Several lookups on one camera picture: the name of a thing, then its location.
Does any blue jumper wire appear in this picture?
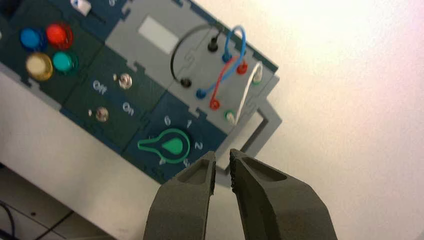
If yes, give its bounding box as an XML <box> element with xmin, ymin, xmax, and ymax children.
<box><xmin>195</xmin><ymin>25</ymin><xmax>248</xmax><ymax>100</ymax></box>

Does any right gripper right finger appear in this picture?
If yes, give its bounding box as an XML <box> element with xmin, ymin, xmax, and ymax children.
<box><xmin>229</xmin><ymin>148</ymin><xmax>339</xmax><ymax>240</ymax></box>

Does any red push button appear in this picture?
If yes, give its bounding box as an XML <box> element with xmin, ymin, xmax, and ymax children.
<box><xmin>45</xmin><ymin>22</ymin><xmax>74</xmax><ymax>50</ymax></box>

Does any light grey display window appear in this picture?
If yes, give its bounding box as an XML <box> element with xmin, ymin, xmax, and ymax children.
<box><xmin>138</xmin><ymin>15</ymin><xmax>180</xmax><ymax>56</ymax></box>

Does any teal push button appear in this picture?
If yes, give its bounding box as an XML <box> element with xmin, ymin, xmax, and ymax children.
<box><xmin>52</xmin><ymin>51</ymin><xmax>79</xmax><ymax>74</ymax></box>

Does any red jumper wire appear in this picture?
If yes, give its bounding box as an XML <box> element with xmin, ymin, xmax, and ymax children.
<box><xmin>208</xmin><ymin>55</ymin><xmax>249</xmax><ymax>112</ymax></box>

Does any metal toggle switch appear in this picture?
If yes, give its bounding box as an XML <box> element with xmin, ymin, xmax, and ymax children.
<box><xmin>87</xmin><ymin>106</ymin><xmax>110</xmax><ymax>123</ymax></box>
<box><xmin>112</xmin><ymin>73</ymin><xmax>133</xmax><ymax>91</ymax></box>

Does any white jumper wire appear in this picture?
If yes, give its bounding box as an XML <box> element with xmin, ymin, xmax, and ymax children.
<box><xmin>224</xmin><ymin>60</ymin><xmax>265</xmax><ymax>126</ymax></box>

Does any yellow push button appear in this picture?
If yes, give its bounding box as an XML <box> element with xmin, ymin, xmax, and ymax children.
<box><xmin>25</xmin><ymin>52</ymin><xmax>54</xmax><ymax>82</ymax></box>

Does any blue push button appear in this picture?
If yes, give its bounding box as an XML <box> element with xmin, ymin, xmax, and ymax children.
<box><xmin>19</xmin><ymin>27</ymin><xmax>44</xmax><ymax>51</ymax></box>

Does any black jumper wire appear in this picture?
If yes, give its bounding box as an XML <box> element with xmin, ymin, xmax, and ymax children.
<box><xmin>170</xmin><ymin>23</ymin><xmax>222</xmax><ymax>89</ymax></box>

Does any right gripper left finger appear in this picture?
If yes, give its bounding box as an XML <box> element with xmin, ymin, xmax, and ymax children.
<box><xmin>143</xmin><ymin>150</ymin><xmax>217</xmax><ymax>240</ymax></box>

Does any green rotary knob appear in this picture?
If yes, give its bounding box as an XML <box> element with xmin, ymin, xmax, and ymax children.
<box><xmin>137</xmin><ymin>128</ymin><xmax>192</xmax><ymax>165</ymax></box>

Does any dark green grey control box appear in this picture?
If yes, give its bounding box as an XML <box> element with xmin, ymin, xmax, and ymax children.
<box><xmin>0</xmin><ymin>0</ymin><xmax>283</xmax><ymax>188</ymax></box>

